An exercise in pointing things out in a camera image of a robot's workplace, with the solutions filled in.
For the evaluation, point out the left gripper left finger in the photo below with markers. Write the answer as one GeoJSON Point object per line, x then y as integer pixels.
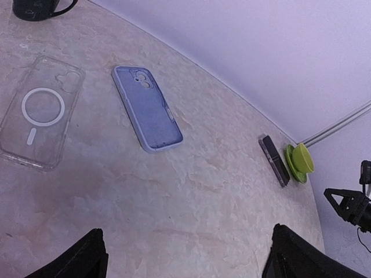
{"type": "Point", "coordinates": [86, 258]}

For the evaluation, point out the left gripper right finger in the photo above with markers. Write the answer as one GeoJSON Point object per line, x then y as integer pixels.
{"type": "Point", "coordinates": [291, 256]}

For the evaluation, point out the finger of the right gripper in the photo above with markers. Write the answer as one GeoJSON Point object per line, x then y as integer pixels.
{"type": "Point", "coordinates": [340, 200]}

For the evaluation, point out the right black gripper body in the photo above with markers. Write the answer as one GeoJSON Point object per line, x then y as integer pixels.
{"type": "Point", "coordinates": [360, 212]}

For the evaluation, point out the purple-edged black-screen phone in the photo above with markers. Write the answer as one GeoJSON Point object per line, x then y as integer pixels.
{"type": "Point", "coordinates": [274, 159]}

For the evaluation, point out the clear case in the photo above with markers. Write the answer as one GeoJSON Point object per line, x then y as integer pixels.
{"type": "Point", "coordinates": [34, 128]}

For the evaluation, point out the lavender phone case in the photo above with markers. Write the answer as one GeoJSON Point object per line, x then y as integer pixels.
{"type": "Point", "coordinates": [148, 111]}

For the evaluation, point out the green bowl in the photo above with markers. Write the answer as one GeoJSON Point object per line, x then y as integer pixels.
{"type": "Point", "coordinates": [302, 159]}

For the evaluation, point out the dark green mug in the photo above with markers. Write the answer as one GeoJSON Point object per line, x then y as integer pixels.
{"type": "Point", "coordinates": [38, 10]}

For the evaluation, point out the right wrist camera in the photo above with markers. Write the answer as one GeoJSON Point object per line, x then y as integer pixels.
{"type": "Point", "coordinates": [364, 179]}

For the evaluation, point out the right aluminium frame post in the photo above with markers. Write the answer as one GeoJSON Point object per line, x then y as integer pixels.
{"type": "Point", "coordinates": [337, 126]}

